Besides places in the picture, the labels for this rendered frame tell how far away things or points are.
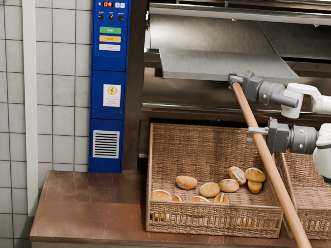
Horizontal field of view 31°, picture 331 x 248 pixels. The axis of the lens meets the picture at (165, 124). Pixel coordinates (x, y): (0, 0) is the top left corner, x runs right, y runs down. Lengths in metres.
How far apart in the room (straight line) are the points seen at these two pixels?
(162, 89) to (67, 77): 0.43
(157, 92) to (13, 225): 1.02
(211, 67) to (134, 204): 0.68
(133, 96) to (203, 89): 0.32
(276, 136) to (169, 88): 0.91
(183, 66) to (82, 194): 0.73
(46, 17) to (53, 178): 0.74
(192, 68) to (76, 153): 0.74
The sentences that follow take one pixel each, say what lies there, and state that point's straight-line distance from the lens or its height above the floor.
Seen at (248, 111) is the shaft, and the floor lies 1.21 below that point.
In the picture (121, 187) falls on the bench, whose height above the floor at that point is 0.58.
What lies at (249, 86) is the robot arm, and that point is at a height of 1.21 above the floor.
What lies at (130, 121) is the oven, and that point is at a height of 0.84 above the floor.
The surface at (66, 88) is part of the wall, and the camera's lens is 2.71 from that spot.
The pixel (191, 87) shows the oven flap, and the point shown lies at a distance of 2.70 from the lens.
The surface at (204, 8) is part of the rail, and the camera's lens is 2.44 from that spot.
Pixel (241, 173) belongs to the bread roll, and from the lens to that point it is 2.77.
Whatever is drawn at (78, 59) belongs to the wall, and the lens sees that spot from 2.66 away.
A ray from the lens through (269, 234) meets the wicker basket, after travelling 2.53.
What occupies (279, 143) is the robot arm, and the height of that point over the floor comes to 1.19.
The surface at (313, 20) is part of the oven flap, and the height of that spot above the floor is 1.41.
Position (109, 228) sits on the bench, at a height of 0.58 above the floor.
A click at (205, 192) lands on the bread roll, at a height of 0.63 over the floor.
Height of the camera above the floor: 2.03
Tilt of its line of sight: 25 degrees down
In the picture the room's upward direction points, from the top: 5 degrees clockwise
